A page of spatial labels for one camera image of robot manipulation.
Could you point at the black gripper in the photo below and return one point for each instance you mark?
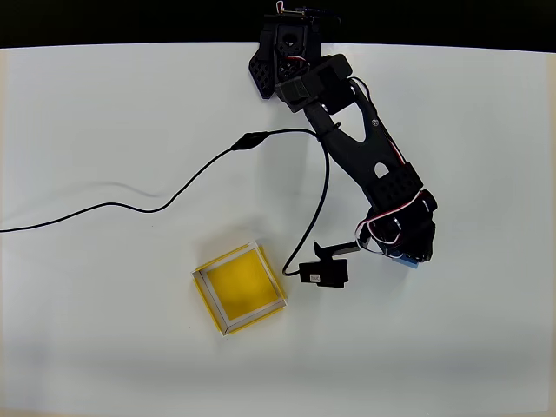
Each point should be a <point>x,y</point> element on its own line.
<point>418,255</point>

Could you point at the blue rectangular block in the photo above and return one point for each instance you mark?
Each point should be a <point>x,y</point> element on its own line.
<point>407,260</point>

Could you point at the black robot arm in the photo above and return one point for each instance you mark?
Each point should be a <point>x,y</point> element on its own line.
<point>347,139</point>

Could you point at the yellow square tray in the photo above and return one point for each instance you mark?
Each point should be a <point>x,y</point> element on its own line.
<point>241,289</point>

